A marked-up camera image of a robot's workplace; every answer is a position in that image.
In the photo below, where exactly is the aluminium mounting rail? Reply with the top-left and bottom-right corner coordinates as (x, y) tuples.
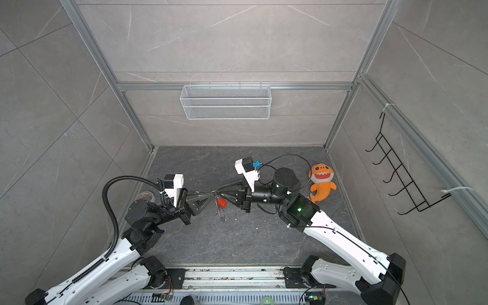
(114, 266), (365, 304)

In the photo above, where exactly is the masking tape roll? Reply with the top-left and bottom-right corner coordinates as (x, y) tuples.
(135, 191), (155, 203)

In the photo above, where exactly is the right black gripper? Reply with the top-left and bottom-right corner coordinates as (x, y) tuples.
(219, 177), (291, 214)

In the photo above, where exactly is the orange shark plush toy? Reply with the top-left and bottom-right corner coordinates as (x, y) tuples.
(309, 163), (337, 203)

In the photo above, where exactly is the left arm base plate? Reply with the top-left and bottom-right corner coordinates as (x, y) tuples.
(149, 268), (186, 291)

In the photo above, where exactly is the white wire mesh basket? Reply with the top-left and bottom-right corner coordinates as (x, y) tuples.
(180, 85), (272, 120)

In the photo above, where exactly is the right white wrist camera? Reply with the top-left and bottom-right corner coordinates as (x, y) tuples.
(235, 156), (260, 192)

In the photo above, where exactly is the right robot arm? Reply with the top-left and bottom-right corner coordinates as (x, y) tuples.
(216, 168), (406, 304)

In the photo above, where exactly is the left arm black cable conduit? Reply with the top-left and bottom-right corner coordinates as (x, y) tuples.
(70, 175), (165, 285)

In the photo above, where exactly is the red key tag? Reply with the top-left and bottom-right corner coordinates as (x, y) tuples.
(217, 197), (227, 208)

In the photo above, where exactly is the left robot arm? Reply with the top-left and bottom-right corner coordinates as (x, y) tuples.
(25, 189), (212, 304)

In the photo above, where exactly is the black wire hook rack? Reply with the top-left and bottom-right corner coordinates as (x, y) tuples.
(365, 113), (452, 216)

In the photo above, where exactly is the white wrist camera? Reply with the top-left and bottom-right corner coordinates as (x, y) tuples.
(235, 156), (260, 192)
(163, 174), (184, 208)

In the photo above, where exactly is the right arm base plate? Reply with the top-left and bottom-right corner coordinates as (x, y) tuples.
(282, 267), (336, 289)

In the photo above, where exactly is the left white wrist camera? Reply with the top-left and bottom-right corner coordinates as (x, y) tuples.
(163, 174), (184, 208)

